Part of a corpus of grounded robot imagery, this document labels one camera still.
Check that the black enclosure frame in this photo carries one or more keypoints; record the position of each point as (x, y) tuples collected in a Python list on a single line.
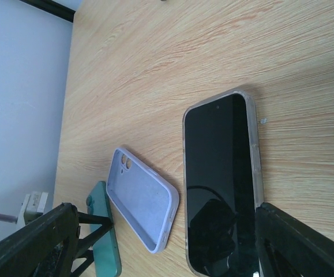
[(53, 8)]

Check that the lavender phone case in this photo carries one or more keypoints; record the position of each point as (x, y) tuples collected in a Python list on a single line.
[(143, 197)]

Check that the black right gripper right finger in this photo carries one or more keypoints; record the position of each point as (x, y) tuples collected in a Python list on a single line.
[(288, 247)]

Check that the clear magsafe phone case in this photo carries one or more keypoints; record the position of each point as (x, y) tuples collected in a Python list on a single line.
[(254, 150)]

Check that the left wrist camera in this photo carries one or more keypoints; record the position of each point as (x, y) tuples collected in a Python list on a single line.
[(32, 208)]

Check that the white-edged black phone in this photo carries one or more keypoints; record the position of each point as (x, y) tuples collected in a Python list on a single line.
[(218, 184)]

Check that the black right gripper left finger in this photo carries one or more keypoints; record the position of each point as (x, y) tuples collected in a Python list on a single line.
[(55, 244)]

